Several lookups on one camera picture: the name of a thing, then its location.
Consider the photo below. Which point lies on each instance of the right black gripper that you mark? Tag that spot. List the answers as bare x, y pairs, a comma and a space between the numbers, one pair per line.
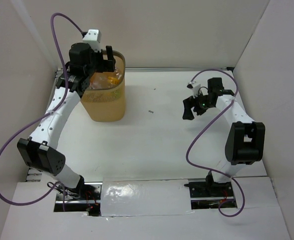
189, 103

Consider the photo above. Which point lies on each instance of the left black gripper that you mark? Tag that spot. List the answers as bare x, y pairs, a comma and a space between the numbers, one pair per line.
104, 63

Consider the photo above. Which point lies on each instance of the clear bottle orange cap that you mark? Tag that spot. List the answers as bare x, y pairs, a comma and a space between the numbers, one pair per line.
113, 78

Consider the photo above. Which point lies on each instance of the green plastic bottle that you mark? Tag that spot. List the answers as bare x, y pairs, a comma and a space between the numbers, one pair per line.
116, 94

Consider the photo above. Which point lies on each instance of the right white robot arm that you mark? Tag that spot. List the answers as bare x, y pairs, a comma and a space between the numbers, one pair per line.
245, 142

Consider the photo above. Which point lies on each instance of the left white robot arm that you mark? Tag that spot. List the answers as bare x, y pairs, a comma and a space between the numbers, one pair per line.
74, 181

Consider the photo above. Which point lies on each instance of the yellow mesh waste bin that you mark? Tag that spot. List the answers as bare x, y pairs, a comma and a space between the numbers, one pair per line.
99, 103

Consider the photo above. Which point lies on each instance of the aluminium frame rail back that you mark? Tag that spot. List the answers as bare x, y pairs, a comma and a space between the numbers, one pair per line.
165, 69

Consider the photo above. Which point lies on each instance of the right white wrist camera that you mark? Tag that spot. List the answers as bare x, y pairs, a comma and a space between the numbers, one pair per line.
194, 86

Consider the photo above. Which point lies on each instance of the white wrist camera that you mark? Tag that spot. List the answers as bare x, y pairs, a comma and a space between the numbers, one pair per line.
194, 86
93, 38

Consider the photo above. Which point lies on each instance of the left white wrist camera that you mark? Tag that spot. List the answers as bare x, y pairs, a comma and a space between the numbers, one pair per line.
93, 38

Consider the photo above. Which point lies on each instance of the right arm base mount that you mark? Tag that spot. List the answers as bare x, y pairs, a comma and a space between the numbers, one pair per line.
207, 194

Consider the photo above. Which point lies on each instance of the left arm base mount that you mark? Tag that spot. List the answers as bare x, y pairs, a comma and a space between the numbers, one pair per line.
88, 201

